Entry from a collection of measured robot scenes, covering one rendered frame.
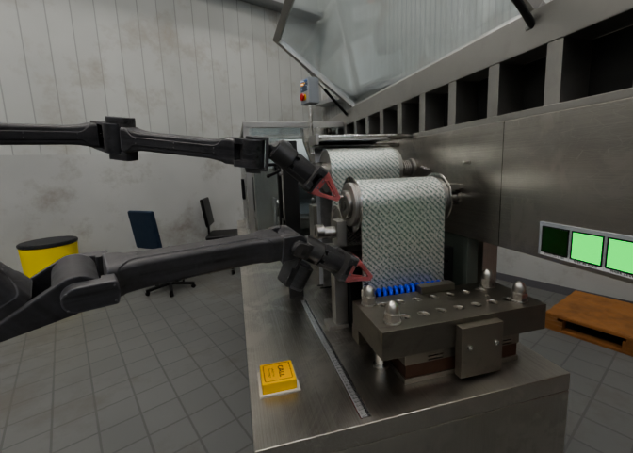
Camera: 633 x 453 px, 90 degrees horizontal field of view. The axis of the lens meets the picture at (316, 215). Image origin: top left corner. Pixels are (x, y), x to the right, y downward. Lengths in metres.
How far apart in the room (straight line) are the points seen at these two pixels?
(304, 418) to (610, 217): 0.64
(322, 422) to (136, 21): 4.78
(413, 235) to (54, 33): 4.45
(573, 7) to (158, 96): 4.43
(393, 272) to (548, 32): 0.61
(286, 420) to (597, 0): 0.91
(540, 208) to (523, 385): 0.36
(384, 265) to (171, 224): 4.08
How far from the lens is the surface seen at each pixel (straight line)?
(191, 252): 0.60
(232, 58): 5.28
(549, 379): 0.88
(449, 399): 0.75
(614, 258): 0.74
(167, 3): 5.20
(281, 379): 0.74
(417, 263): 0.89
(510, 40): 0.92
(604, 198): 0.74
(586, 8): 0.82
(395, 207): 0.83
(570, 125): 0.78
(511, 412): 0.85
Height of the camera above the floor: 1.35
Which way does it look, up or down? 9 degrees down
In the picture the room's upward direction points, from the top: 2 degrees counter-clockwise
